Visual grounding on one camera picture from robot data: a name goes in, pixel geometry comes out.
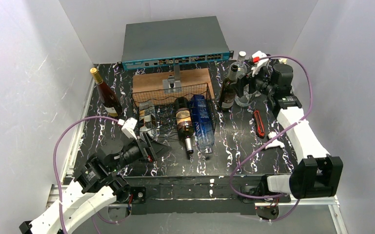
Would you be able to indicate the dark bottle with black cap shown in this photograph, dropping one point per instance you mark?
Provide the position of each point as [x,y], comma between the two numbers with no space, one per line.
[184,123]

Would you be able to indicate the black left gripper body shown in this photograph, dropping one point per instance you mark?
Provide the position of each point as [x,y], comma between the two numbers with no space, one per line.
[146,147]

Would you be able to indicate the red black utility knife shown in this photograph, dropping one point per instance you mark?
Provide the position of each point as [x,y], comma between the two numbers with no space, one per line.
[260,131]

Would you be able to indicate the wooden board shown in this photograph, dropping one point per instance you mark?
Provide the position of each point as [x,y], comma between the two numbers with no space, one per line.
[154,81]

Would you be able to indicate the dark green wine bottle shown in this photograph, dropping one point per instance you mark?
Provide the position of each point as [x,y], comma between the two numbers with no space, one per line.
[228,93]

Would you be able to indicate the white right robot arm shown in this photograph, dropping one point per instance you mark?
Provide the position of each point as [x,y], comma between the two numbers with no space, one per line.
[317,173]

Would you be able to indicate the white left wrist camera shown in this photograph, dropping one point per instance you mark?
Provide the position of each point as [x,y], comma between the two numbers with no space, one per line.
[128,126]

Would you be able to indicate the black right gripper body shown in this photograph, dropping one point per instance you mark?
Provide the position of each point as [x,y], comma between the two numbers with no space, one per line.
[248,84]

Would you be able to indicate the white plastic faucet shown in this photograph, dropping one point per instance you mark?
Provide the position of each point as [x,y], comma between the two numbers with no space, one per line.
[274,143]

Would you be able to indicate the clear bottle with white cap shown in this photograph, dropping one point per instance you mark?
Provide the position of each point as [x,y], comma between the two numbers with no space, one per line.
[241,66]

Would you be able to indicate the grey metal bracket post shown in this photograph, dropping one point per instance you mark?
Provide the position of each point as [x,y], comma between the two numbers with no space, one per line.
[173,83]

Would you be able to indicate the clear bottle with dark label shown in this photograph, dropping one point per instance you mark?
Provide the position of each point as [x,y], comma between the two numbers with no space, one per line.
[247,99]

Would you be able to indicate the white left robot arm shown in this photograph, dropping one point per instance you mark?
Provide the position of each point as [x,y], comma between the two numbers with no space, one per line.
[96,184]

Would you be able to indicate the clear embossed bottle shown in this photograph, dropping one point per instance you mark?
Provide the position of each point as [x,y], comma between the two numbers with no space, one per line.
[147,120]

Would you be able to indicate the black wire wine rack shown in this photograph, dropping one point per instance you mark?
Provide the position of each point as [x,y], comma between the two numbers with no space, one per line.
[165,111]

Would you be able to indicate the amber wine bottle gold cap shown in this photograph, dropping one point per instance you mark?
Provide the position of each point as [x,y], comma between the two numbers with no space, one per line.
[107,96]

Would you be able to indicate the grey network switch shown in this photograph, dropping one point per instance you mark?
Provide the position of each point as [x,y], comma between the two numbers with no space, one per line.
[173,42]

